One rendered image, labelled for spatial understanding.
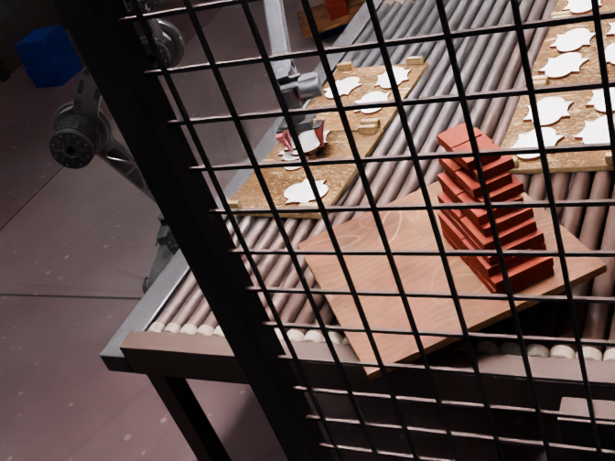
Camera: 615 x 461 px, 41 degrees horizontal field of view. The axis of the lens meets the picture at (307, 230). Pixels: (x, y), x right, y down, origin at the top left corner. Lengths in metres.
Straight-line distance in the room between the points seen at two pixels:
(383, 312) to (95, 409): 2.05
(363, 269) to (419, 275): 0.14
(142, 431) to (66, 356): 0.74
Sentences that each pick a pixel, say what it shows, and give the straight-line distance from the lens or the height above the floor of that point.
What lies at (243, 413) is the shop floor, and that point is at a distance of 3.16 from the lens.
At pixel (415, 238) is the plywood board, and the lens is 1.85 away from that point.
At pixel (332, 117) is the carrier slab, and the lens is 2.69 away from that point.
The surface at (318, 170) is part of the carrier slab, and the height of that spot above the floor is 0.94.
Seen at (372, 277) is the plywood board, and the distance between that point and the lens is 1.78.
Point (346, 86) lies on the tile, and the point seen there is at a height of 0.94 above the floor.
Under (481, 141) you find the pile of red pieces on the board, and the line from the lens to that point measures 1.63.
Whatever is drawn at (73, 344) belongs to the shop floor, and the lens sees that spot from 3.96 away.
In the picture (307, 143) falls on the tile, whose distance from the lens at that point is 2.50.
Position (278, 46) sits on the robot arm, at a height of 1.26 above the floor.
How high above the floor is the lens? 2.12
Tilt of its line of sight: 33 degrees down
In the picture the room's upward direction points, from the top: 22 degrees counter-clockwise
